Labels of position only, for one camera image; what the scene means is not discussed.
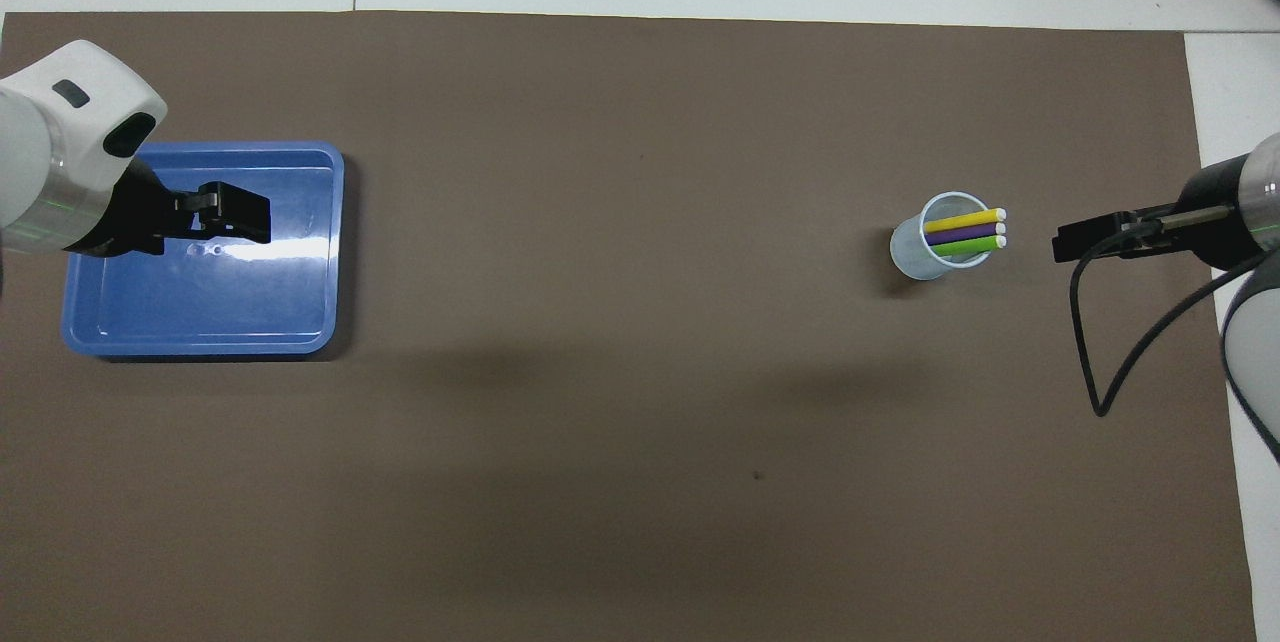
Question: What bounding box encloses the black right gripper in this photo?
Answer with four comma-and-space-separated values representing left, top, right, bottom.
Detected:
1052, 154, 1263, 272

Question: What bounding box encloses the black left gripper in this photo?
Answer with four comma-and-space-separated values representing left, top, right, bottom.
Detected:
65, 158, 273, 260

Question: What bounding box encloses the purple marker pen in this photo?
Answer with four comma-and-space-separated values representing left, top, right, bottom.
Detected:
925, 221, 1007, 245

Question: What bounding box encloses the green marker pen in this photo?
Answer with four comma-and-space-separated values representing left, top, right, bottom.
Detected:
932, 235, 1007, 257

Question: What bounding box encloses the yellow marker pen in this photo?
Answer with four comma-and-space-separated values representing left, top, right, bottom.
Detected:
923, 209, 1007, 233

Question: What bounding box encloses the blue plastic tray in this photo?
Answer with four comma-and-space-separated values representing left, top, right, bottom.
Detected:
62, 141, 346, 359

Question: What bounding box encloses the clear plastic cup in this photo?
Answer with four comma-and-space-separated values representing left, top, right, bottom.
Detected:
889, 191, 998, 282

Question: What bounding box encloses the brown table mat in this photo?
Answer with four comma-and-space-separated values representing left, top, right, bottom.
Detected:
0, 10, 1259, 642

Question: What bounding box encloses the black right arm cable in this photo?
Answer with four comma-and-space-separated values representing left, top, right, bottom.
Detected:
1069, 207, 1271, 418

